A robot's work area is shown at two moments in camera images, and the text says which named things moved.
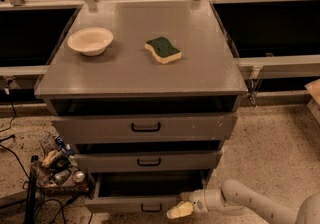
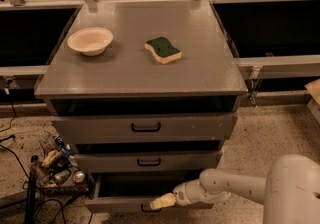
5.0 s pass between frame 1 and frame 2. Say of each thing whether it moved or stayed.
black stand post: stayed
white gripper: moved
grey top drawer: stayed
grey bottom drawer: stayed
